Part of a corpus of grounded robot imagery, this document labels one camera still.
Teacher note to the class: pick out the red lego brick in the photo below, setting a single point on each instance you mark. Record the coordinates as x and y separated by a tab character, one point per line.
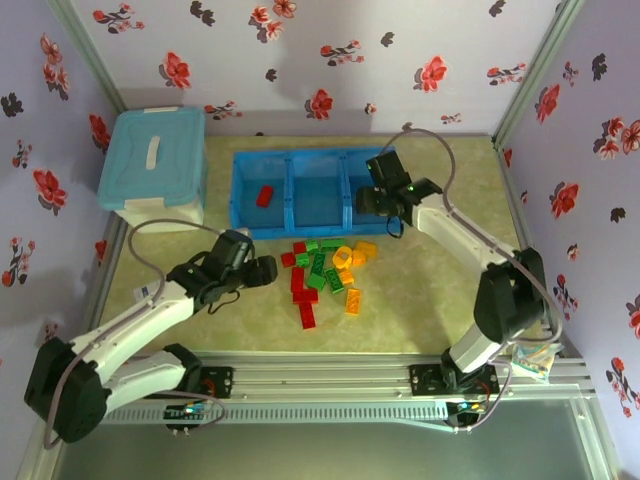
299	248
288	259
265	196
306	296
298	279
308	316

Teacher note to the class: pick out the green lego brick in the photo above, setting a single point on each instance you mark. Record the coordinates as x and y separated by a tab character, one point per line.
315	281
318	263
329	244
311	245
334	280
302	259

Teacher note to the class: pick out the yellow lego brick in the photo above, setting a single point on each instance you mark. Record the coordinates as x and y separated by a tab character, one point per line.
366	248
358	259

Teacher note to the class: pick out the orange lego brick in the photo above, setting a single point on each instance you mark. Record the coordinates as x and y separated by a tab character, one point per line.
354	301
347	277

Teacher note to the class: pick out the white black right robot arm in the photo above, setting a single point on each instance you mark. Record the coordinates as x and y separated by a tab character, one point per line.
465	235

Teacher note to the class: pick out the blue three-compartment bin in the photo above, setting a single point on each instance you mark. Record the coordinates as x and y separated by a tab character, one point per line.
315	200

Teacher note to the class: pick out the white blue medicine box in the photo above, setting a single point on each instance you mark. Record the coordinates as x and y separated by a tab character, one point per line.
142	293

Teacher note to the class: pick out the green circuit board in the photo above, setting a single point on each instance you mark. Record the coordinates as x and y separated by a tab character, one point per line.
467	407
187	412

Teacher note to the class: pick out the light blue lidded storage box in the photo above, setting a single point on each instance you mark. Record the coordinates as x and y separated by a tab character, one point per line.
150	160

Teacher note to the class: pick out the clear plastic bag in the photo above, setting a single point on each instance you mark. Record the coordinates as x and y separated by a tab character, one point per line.
532	365

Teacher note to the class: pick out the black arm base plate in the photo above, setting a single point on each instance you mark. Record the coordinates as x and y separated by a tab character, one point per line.
425	380
220	382

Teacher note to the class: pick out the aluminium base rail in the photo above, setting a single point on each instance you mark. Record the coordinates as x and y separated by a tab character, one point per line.
325	380

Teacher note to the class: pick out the aluminium frame post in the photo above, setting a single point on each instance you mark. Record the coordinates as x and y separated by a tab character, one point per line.
83	45
549	50

